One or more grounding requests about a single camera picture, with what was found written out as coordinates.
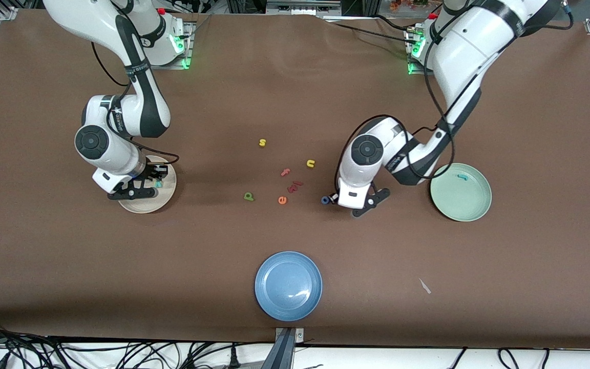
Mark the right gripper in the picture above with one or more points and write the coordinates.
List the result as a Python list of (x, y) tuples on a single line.
[(154, 174)]

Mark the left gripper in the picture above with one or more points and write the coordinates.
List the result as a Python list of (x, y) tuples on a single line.
[(335, 200)]

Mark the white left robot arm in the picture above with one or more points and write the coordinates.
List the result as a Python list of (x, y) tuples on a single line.
[(469, 46)]

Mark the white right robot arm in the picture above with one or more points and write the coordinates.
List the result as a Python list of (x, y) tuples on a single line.
[(113, 154)]

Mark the beige brown plate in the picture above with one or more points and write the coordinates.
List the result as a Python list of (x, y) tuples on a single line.
[(144, 206)]

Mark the blue plate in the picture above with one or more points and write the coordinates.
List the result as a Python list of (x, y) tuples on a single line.
[(288, 286)]

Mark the brown table cover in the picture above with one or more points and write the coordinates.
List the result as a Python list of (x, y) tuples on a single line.
[(69, 256)]

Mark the green plate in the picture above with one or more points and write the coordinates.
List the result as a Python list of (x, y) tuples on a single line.
[(459, 202)]

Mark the white tape scrap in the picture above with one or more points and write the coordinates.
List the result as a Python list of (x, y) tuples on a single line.
[(424, 286)]

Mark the black power plug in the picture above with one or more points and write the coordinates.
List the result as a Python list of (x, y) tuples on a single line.
[(233, 359)]

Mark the orange flowers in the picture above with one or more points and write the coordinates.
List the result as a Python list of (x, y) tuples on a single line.
[(413, 4)]

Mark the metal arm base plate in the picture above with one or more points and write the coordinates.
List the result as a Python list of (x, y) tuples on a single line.
[(190, 51), (418, 71)]

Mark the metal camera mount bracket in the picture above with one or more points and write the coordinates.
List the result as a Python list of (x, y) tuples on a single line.
[(287, 353)]

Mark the aluminium frame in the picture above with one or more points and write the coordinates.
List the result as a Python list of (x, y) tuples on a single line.
[(300, 7)]

